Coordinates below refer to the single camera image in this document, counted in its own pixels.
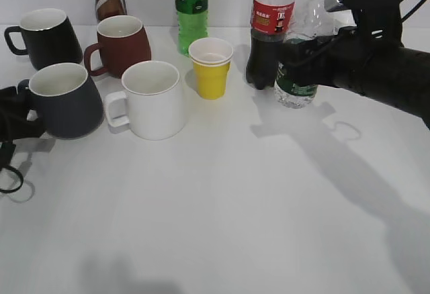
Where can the black tapered mug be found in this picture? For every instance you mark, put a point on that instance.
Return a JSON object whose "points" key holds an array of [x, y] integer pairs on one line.
{"points": [[46, 36]]}

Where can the clear water bottle green label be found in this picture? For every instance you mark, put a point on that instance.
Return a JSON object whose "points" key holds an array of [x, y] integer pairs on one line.
{"points": [[311, 21]]}

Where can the green soda bottle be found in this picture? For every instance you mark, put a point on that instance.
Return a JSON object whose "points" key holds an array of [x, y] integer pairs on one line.
{"points": [[192, 21]]}

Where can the yellow paper cup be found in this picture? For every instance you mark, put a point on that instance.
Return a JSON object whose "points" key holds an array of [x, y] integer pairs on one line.
{"points": [[211, 59]]}

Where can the cola bottle red label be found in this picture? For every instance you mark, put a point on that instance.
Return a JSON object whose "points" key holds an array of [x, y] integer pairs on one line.
{"points": [[270, 20]]}

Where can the white ceramic mug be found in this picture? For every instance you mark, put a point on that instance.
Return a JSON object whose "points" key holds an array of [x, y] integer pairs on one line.
{"points": [[151, 103]]}

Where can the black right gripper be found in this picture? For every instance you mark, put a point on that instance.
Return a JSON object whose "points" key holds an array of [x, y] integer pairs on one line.
{"points": [[382, 69]]}

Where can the brown red mug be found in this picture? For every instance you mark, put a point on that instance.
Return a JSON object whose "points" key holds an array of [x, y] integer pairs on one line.
{"points": [[121, 42]]}

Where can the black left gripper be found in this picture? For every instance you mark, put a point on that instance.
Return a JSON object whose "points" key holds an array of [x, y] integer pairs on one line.
{"points": [[15, 107]]}

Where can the dark grey round mug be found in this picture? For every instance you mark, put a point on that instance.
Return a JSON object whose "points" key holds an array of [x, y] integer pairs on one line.
{"points": [[66, 99]]}

